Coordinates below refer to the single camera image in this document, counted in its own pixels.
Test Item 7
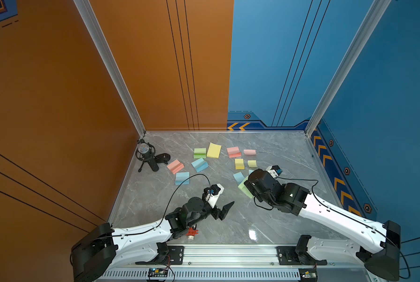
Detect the large green memo pad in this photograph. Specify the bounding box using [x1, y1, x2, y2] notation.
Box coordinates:
[238, 177, 254, 199]

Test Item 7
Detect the torn yellow page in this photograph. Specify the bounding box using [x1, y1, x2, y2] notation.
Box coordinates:
[247, 160, 258, 168]

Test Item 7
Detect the blue curved memo pad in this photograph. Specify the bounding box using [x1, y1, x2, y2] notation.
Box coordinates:
[233, 172, 245, 185]

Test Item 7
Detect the small yellow memo pad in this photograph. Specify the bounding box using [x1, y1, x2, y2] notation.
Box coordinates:
[235, 159, 245, 170]

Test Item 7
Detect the torn pink page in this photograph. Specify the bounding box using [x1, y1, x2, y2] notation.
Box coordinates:
[243, 149, 256, 156]

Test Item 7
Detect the pink memo pad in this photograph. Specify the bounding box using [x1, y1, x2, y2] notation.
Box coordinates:
[227, 147, 242, 158]
[167, 159, 184, 175]

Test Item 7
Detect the large yellow memo pad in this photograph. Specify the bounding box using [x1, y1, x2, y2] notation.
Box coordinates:
[206, 143, 222, 159]

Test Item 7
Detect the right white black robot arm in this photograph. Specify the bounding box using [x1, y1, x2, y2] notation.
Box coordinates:
[241, 166, 401, 282]

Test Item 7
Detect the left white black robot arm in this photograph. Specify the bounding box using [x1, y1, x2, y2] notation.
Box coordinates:
[70, 196, 234, 282]

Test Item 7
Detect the light blue memo pad left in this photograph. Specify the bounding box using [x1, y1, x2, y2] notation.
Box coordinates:
[175, 172, 190, 186]

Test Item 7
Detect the small green memo pad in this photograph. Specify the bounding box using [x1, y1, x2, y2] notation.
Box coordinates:
[193, 148, 206, 159]

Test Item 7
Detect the red toy brick car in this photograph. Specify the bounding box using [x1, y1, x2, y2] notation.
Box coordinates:
[186, 227, 199, 240]

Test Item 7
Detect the left green circuit board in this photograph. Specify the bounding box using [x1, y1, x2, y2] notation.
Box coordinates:
[148, 268, 169, 279]

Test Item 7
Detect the right circuit board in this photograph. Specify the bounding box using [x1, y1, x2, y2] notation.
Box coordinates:
[299, 269, 318, 282]

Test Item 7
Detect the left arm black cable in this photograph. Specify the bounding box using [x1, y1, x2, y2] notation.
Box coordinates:
[69, 173, 212, 265]

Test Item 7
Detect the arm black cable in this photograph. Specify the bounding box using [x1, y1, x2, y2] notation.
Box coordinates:
[253, 177, 412, 280]
[69, 173, 212, 265]

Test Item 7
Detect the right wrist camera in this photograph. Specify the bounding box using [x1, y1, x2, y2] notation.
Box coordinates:
[266, 165, 283, 179]

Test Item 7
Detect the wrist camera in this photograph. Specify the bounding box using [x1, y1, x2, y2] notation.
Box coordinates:
[266, 165, 283, 179]
[202, 183, 224, 208]

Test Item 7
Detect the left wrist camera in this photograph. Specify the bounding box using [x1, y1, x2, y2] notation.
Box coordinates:
[202, 183, 224, 208]

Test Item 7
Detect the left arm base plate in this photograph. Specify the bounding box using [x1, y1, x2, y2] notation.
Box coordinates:
[135, 245, 185, 265]

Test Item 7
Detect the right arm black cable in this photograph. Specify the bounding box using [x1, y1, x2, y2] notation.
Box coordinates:
[253, 177, 412, 280]

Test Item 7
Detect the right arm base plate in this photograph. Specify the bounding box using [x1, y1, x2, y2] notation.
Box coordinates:
[276, 246, 327, 267]

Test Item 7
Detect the aluminium front rail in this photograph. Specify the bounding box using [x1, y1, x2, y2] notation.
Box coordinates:
[94, 244, 382, 282]

